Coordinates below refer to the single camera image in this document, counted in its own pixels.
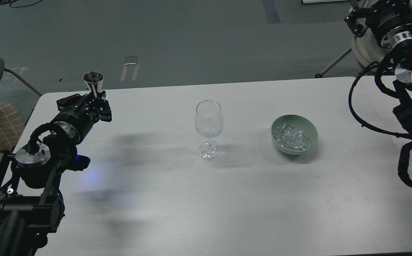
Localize steel cocktail jigger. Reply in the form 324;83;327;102
83;71;106;100

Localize black floor cables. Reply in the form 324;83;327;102
0;0;43;15

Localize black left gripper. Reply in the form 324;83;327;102
51;94;112;144

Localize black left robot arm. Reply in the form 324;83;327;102
0;91;112;256

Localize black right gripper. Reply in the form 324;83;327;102
345;0;412;48

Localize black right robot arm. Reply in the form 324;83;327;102
344;0;412;188

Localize green bowl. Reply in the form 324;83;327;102
270;114;319;155

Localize pile of ice cubes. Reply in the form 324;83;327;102
271;122;313;152

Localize clear wine glass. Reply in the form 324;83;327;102
195;100;224;161

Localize metal floor plate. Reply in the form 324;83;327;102
120;55;140;82

